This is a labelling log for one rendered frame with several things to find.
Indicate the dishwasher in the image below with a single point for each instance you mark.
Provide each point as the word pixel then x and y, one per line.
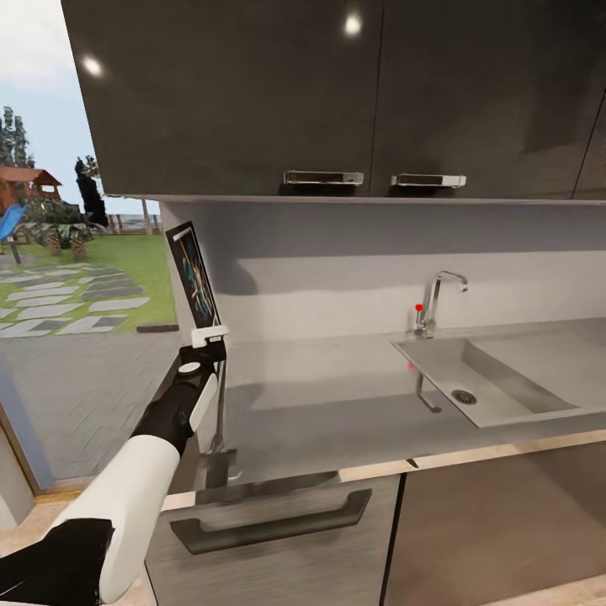
pixel 317 546

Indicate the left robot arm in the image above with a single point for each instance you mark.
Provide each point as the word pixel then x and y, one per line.
pixel 93 552

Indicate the drop in sink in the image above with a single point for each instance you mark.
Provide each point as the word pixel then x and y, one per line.
pixel 510 377

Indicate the poster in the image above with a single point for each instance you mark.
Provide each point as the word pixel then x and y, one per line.
pixel 190 264

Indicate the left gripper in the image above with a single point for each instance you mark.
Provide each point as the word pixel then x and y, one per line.
pixel 215 350

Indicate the fixed window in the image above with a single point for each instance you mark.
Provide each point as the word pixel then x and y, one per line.
pixel 88 321

